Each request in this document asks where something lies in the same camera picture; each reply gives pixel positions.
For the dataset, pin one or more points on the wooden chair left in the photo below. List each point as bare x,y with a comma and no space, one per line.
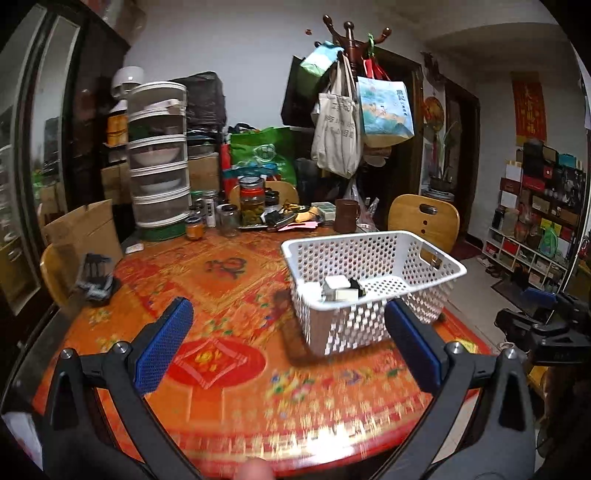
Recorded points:
59,267

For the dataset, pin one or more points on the brown ceramic mug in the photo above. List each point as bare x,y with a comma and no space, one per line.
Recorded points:
346,213

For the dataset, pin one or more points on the empty glass jar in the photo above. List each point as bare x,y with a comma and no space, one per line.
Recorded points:
228,220

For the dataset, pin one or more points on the white perforated plastic basket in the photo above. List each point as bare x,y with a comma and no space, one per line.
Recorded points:
387,265

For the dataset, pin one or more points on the cardboard box open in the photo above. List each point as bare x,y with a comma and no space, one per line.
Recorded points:
87,229

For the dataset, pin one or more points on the white charger adapter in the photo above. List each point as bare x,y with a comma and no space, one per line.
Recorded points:
311,291

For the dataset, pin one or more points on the white storage shelf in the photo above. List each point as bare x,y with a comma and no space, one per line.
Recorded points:
539,216

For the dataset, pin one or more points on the green shopping bag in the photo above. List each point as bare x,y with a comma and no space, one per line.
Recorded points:
272,145

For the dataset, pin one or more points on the pickle glass jar red lid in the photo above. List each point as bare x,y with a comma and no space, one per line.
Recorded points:
252,197

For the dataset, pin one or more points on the black wrapped bundle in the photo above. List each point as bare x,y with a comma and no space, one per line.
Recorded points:
205,101

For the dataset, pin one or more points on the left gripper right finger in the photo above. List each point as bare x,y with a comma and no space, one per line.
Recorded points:
498,442

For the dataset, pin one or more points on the dark wooden glass cabinet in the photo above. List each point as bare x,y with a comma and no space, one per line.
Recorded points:
57,62

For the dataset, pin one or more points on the white canvas tote bag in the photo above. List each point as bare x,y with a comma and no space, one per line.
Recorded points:
337,145

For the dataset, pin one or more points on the white box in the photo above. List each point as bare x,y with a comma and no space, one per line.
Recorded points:
339,288

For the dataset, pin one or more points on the wooden coat rack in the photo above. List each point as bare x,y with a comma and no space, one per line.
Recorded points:
361,54

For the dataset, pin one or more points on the blue printed tote bag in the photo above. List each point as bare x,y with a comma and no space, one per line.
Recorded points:
386,113

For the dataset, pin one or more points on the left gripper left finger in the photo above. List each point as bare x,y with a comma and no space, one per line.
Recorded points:
97,423

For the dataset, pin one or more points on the wooden chair right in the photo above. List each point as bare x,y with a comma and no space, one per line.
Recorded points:
434,220

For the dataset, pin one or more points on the stacked white food cover tower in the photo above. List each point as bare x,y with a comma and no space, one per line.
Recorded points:
157,154

